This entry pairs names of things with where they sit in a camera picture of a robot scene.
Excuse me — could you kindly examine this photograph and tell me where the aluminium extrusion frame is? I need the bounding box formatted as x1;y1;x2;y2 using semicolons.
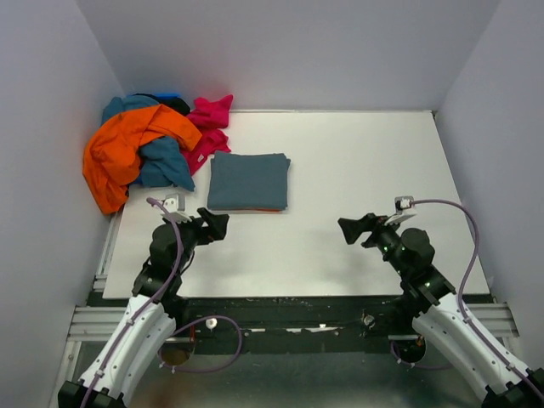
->
46;203;519;408

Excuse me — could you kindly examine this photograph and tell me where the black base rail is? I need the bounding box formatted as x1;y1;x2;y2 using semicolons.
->
167;296;426;361

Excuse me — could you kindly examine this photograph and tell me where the orange t-shirt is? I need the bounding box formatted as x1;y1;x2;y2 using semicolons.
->
213;207;284;213
82;105;202;215

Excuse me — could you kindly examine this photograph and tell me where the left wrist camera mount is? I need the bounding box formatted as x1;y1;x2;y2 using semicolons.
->
162;193;190;223

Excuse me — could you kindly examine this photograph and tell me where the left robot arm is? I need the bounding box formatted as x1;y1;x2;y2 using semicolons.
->
57;207;230;407

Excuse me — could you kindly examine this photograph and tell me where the teal blue t-shirt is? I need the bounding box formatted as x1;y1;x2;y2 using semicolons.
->
101;93;195;192

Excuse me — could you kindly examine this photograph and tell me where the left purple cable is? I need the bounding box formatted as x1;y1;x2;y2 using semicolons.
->
78;196;244;408

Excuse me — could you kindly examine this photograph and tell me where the magenta t-shirt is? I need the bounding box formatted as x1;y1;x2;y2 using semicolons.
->
183;94;234;176

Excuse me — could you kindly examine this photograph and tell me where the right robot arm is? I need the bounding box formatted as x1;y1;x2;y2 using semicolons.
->
337;213;543;407

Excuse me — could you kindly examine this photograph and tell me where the grey-blue t-shirt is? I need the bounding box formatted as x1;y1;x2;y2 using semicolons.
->
207;152;291;210

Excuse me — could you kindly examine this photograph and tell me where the black garment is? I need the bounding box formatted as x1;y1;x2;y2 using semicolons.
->
164;97;190;116

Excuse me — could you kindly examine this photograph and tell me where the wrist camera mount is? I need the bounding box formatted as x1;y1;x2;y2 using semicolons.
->
162;193;190;223
384;195;417;225

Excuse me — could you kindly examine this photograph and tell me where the crumpled orange t-shirt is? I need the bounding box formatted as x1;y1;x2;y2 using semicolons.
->
82;105;202;215

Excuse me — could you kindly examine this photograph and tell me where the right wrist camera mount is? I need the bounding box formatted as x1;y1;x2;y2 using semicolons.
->
384;195;417;225

